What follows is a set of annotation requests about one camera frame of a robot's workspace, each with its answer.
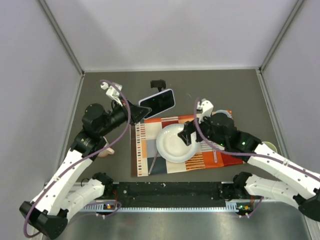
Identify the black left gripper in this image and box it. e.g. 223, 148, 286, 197
98, 95, 152, 137

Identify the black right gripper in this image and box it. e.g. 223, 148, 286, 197
178, 110, 227, 147

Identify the phone with lilac case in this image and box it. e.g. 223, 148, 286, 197
138, 88, 176, 119

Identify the black phone stand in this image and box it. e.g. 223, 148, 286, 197
150, 79, 167, 92

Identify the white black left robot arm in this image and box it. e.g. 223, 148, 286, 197
19, 101, 152, 240

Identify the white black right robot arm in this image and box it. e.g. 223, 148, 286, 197
177, 113, 320, 221

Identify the white ceramic plate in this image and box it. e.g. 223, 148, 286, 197
156, 123, 201, 163

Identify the blue grey mug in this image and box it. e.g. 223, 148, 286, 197
215, 109, 232, 118

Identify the pink ceramic mug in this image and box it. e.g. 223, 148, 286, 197
97, 136, 115, 158

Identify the colourful patterned placemat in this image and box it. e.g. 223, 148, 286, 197
130, 115, 244, 177

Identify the green mug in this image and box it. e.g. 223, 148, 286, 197
262, 141, 278, 153

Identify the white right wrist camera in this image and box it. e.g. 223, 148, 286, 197
196, 98, 214, 124

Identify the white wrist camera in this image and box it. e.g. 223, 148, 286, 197
100, 82, 123, 106
196, 98, 214, 124

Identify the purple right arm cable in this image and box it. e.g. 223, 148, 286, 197
193, 97, 320, 218

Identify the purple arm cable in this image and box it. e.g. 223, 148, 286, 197
193, 97, 320, 218
23, 79, 132, 238

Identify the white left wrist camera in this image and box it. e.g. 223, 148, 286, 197
100, 82, 123, 106

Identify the pink handled fork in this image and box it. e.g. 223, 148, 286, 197
212, 149, 218, 163

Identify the pink handled knife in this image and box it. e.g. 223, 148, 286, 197
148, 150, 159, 175

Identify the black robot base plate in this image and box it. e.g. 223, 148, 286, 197
84, 181, 265, 202

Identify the grey slotted cable duct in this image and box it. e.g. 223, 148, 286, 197
79, 199, 253, 213

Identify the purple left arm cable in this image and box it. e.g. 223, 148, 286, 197
23, 79, 132, 238

